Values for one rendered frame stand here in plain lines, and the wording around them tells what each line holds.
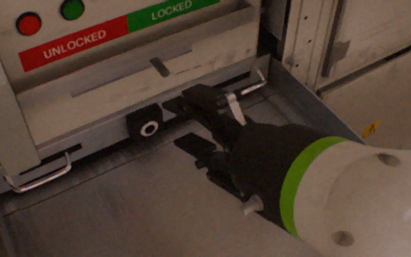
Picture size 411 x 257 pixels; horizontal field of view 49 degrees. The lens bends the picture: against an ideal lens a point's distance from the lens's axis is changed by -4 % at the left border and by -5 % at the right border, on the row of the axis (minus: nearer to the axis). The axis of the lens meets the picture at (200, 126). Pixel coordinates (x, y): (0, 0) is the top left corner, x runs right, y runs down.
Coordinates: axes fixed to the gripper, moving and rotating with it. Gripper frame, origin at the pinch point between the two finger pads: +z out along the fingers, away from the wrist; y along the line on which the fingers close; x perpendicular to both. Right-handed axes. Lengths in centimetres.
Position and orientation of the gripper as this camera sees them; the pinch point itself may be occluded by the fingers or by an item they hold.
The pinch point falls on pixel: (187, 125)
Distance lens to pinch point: 60.6
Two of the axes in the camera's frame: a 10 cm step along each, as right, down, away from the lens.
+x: 8.5, -3.9, 3.6
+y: 2.6, 9.0, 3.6
